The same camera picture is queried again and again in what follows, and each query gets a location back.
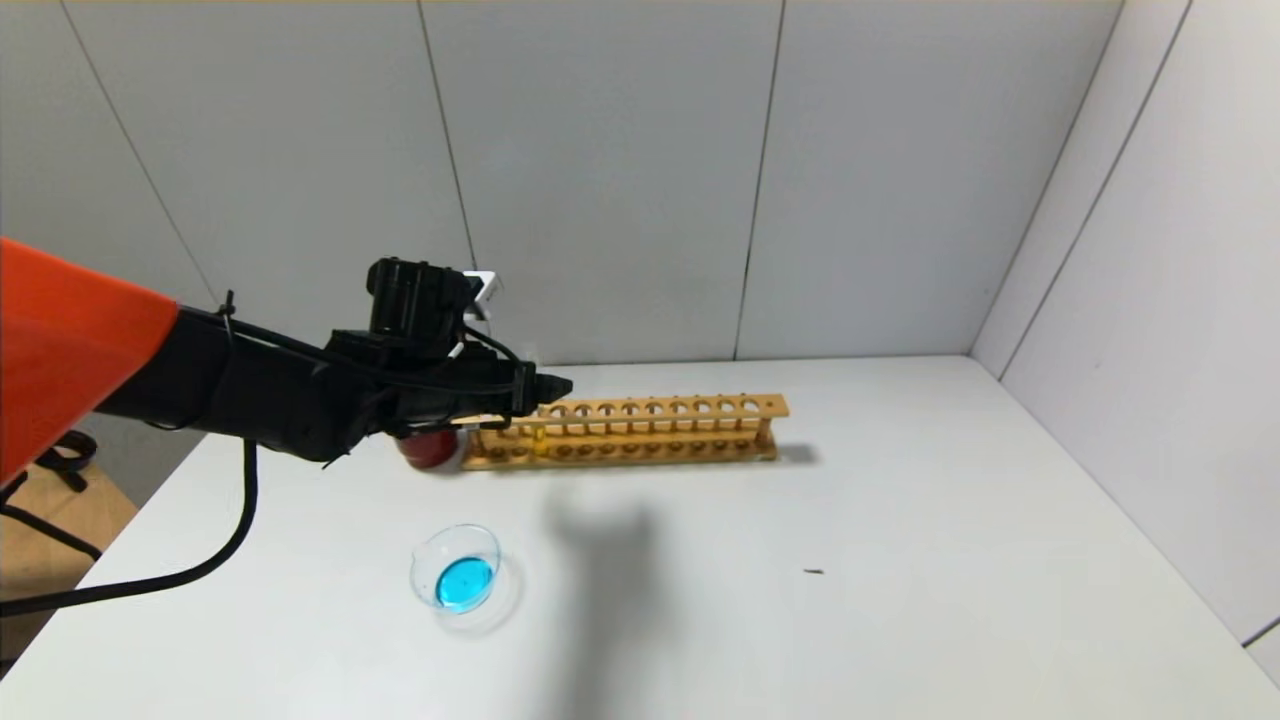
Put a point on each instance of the clear glass beaker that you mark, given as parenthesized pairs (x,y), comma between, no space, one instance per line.
(462,580)

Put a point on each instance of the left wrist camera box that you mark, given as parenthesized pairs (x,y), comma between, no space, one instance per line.
(482,290)

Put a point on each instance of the yellow-stained glass test tube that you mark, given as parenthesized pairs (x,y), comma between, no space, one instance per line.
(541,435)

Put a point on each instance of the black chair base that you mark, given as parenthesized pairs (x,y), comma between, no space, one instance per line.
(60,541)

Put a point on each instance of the orange and black left arm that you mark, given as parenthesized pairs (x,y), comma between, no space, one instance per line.
(250,390)

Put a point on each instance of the red plastic cup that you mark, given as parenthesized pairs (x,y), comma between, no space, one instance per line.
(432,450)

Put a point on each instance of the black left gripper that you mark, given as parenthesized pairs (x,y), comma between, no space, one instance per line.
(522,389)

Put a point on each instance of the wooden test tube rack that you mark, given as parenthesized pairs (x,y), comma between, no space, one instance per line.
(650,410)

